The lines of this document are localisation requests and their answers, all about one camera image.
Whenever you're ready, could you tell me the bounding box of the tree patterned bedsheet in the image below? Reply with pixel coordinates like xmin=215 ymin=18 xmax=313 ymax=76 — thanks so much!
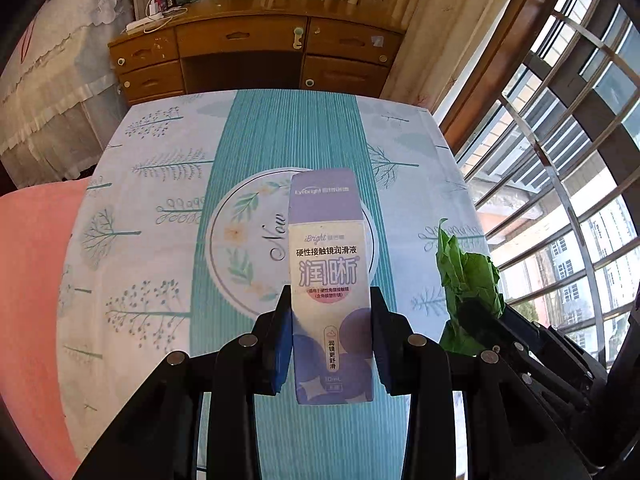
xmin=56 ymin=90 xmax=487 ymax=457

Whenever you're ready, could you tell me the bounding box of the pink blanket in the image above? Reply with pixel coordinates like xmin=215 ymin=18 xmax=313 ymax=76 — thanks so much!
xmin=1 ymin=179 xmax=89 ymax=479

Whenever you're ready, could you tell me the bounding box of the metal window grille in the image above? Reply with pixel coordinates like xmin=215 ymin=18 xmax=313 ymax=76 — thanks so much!
xmin=442 ymin=0 xmax=639 ymax=365

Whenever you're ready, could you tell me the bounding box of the white eye drop box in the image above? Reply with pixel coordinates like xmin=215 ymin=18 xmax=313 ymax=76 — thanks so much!
xmin=288 ymin=168 xmax=373 ymax=405

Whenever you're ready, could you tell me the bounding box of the wooden dresser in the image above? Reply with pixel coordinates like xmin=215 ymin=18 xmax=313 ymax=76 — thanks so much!
xmin=108 ymin=0 xmax=405 ymax=105

